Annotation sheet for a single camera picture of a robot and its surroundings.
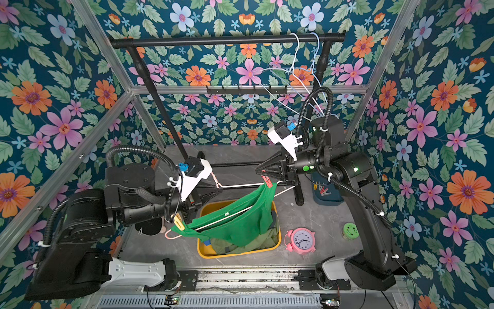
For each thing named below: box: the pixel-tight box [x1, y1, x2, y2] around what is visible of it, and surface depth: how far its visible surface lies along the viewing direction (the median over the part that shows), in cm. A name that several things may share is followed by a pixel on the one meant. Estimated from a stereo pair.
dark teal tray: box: [311, 171, 345, 206], surface depth 100 cm
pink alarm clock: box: [284, 227, 316, 255], surface depth 84 cm
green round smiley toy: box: [342, 222, 360, 241], surface depth 84 cm
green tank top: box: [171, 183, 278, 248], surface depth 54 cm
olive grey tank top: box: [210, 224, 280, 255], surface depth 77 cm
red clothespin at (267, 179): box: [260, 175, 274, 189], surface depth 50 cm
